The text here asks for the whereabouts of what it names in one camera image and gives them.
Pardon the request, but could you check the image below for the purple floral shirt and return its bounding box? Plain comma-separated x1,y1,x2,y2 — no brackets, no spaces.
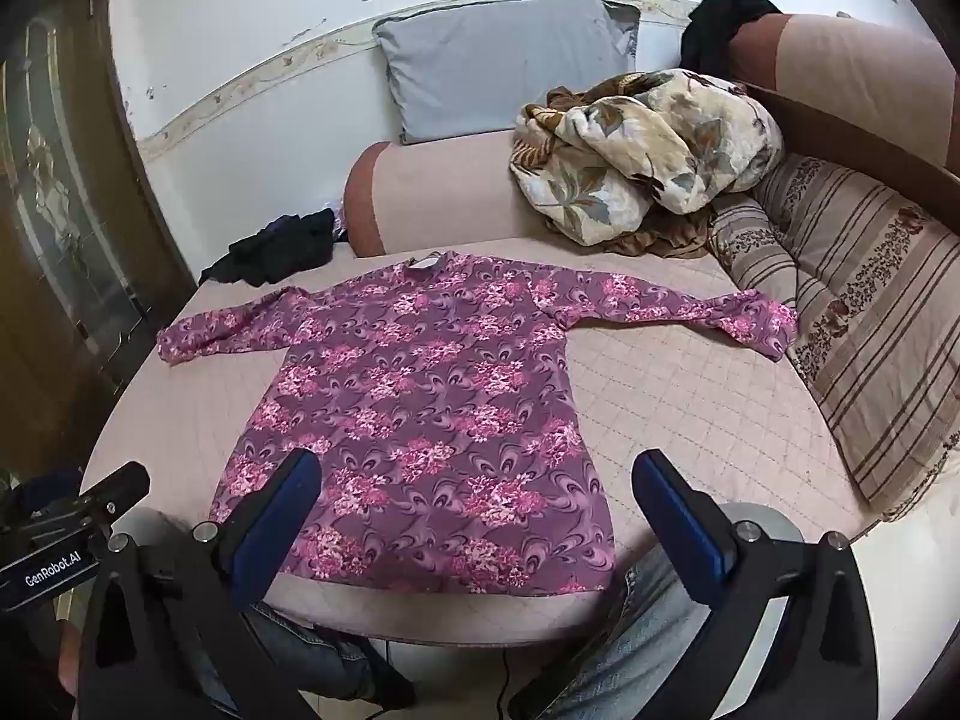
158,252,797,596

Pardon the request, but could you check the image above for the wooden glass door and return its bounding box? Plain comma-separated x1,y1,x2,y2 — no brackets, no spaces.
2,0,194,476

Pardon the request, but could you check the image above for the black cloth on bed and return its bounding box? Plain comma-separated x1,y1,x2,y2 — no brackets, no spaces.
200,208,337,288

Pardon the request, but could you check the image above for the striped brown pillow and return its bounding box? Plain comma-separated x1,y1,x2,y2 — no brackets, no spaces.
709,154,958,518

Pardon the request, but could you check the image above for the pink bolster cushion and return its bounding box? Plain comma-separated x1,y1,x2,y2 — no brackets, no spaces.
343,130,548,257

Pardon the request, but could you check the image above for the beige floral blanket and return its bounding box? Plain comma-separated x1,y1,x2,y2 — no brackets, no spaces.
509,68,784,257

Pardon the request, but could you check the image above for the pink brown headboard cushion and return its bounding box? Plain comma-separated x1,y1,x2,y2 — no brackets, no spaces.
729,13,958,172

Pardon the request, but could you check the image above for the grey pillow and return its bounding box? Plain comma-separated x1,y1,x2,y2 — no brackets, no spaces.
373,0,640,143

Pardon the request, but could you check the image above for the black garment on headboard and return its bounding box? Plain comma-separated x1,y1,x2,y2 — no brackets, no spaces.
679,0,779,80

